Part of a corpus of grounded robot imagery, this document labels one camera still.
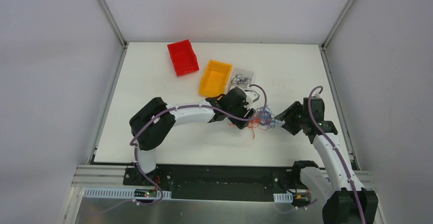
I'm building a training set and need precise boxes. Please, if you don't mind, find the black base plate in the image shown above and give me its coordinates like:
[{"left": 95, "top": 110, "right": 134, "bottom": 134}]
[{"left": 123, "top": 154, "right": 323, "bottom": 203}]

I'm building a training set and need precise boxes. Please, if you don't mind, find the red plastic bin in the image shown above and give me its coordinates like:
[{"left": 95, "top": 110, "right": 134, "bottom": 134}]
[{"left": 167, "top": 39, "right": 199, "bottom": 77}]

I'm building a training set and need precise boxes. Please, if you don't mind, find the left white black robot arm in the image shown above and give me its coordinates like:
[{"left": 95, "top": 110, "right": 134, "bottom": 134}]
[{"left": 129, "top": 87, "right": 260, "bottom": 186}]

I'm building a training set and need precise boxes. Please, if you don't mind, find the left white cable duct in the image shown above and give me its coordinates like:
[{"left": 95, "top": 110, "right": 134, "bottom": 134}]
[{"left": 83, "top": 187, "right": 172, "bottom": 200}]

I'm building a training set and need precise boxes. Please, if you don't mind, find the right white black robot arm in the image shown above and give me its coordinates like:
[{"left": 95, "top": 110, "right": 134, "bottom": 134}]
[{"left": 275, "top": 97, "right": 378, "bottom": 223}]

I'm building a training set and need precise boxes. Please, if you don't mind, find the right white cable duct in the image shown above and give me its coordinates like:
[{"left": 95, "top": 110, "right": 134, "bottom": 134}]
[{"left": 273, "top": 193, "right": 293, "bottom": 204}]

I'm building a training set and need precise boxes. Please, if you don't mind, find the purple thin cable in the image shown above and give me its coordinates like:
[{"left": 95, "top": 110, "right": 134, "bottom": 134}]
[{"left": 230, "top": 73, "right": 253, "bottom": 90}]

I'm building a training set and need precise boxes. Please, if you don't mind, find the blue thin cable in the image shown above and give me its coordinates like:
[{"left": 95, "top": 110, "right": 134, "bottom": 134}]
[{"left": 255, "top": 105, "right": 283, "bottom": 130}]

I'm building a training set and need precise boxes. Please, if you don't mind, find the orange thin cable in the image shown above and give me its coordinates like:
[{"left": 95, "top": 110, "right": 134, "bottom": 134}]
[{"left": 228, "top": 109, "right": 275, "bottom": 139}]

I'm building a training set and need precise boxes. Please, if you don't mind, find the white plastic bin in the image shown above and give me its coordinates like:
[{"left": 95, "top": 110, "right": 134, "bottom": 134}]
[{"left": 226, "top": 66, "right": 256, "bottom": 92}]

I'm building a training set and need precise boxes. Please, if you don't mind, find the yellow plastic bin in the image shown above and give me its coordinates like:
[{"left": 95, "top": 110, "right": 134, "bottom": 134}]
[{"left": 199, "top": 60, "right": 233, "bottom": 97}]

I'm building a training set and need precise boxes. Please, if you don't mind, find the white cable duct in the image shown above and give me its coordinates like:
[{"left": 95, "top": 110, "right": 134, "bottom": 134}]
[
  {"left": 83, "top": 187, "right": 172, "bottom": 200},
  {"left": 273, "top": 193, "right": 293, "bottom": 204}
]

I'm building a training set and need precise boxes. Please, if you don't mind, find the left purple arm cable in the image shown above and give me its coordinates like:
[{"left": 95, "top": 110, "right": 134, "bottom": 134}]
[{"left": 129, "top": 84, "right": 268, "bottom": 206}]

